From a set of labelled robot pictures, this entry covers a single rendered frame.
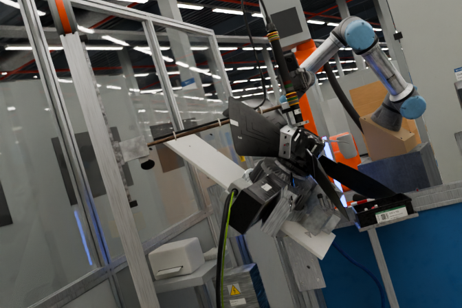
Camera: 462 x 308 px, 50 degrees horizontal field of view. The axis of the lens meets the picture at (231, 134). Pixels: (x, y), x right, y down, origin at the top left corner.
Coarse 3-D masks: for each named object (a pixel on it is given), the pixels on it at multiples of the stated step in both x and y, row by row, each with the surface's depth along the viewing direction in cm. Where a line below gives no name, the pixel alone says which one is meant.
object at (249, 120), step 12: (228, 108) 161; (240, 108) 165; (240, 120) 162; (252, 120) 165; (264, 120) 170; (240, 132) 159; (252, 132) 163; (264, 132) 167; (276, 132) 171; (240, 144) 157; (252, 144) 162; (264, 144) 166; (276, 144) 171; (264, 156) 165; (276, 156) 170
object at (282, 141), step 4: (280, 132) 174; (280, 136) 173; (284, 136) 175; (288, 136) 176; (280, 140) 173; (284, 140) 174; (288, 140) 176; (280, 144) 173; (280, 148) 173; (284, 148) 174; (288, 148) 175; (280, 152) 172; (288, 152) 175; (280, 156) 172; (284, 156) 173; (288, 156) 175
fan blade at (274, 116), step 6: (246, 102) 200; (252, 102) 200; (258, 102) 200; (264, 102) 200; (270, 102) 201; (252, 108) 197; (264, 108) 196; (228, 114) 194; (264, 114) 193; (270, 114) 193; (276, 114) 193; (270, 120) 190; (276, 120) 190; (282, 120) 189; (282, 126) 187
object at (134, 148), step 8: (120, 144) 170; (128, 144) 171; (136, 144) 172; (144, 144) 172; (120, 152) 171; (128, 152) 171; (136, 152) 171; (144, 152) 172; (120, 160) 171; (128, 160) 171
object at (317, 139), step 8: (304, 128) 182; (304, 136) 173; (296, 144) 175; (304, 144) 173; (312, 144) 173; (320, 144) 174; (296, 152) 175; (304, 152) 174; (320, 152) 177; (280, 160) 177; (288, 160) 176; (296, 160) 177; (304, 160) 176; (296, 168) 174; (304, 168) 177
